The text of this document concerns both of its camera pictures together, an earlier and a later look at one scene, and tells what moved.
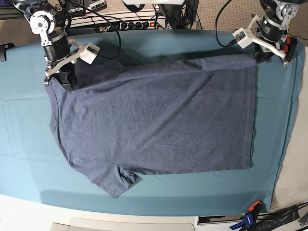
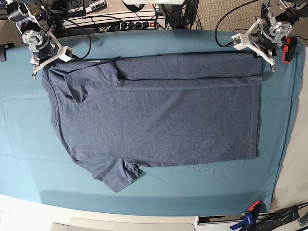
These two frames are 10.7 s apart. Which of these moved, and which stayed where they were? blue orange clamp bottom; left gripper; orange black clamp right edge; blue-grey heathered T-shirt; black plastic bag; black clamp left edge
Moved: left gripper; blue-grey heathered T-shirt
Stayed: orange black clamp right edge; black clamp left edge; black plastic bag; blue orange clamp bottom
